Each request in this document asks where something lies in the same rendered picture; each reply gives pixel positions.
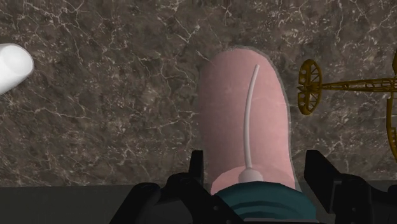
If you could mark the white cylinder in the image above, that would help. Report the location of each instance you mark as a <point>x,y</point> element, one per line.
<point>13,66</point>

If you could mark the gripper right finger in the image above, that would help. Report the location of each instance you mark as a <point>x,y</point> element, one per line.
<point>347,195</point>

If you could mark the pink bottle with teal cap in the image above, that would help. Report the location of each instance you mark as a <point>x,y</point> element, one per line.
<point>245,130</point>

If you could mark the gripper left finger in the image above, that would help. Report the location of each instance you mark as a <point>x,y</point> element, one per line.
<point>183,198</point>

